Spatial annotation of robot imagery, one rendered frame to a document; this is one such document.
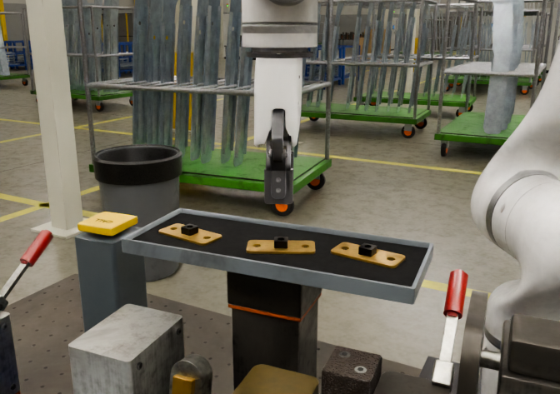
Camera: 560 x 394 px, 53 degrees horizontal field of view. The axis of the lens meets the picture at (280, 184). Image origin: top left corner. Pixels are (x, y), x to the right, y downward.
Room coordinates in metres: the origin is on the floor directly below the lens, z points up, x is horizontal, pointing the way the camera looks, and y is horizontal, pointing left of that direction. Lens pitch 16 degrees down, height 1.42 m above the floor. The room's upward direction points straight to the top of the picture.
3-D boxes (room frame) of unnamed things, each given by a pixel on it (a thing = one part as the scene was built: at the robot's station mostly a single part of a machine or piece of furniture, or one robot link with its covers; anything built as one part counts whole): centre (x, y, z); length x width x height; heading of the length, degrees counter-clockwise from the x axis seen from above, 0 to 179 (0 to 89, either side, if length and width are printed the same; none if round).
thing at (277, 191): (0.59, 0.00, 1.27); 0.03 x 0.03 x 0.07; 88
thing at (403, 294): (0.66, 0.01, 1.16); 0.37 x 0.14 x 0.02; 67
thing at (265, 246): (0.65, 0.00, 1.17); 0.08 x 0.04 x 0.01; 88
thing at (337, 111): (8.09, -1.12, 0.89); 1.90 x 1.00 x 1.77; 65
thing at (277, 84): (0.65, 0.00, 1.35); 0.10 x 0.07 x 0.11; 178
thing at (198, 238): (0.70, 0.12, 1.17); 0.08 x 0.04 x 0.01; 55
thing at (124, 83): (4.87, 0.60, 0.89); 1.90 x 1.00 x 1.77; 68
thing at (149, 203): (3.18, 0.82, 0.36); 0.50 x 0.50 x 0.73
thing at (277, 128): (0.60, 0.00, 1.32); 0.08 x 0.01 x 0.06; 178
